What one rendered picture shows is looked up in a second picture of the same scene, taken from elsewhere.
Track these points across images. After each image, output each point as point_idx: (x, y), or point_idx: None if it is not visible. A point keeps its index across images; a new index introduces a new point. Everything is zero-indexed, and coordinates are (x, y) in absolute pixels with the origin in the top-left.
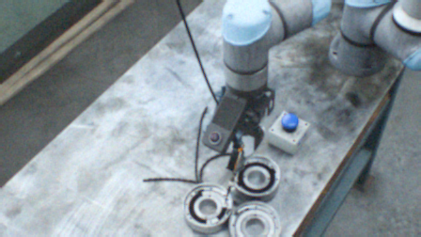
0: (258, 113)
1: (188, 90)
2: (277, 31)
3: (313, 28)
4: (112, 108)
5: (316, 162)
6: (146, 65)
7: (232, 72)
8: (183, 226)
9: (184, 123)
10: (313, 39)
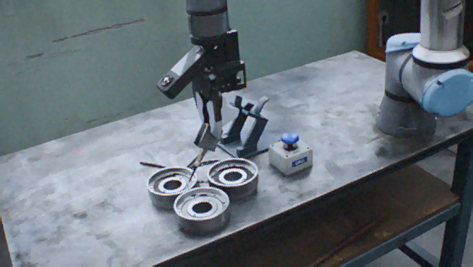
0: (216, 72)
1: None
2: None
3: (375, 99)
4: (156, 117)
5: (305, 185)
6: None
7: (187, 15)
8: (146, 198)
9: None
10: (369, 106)
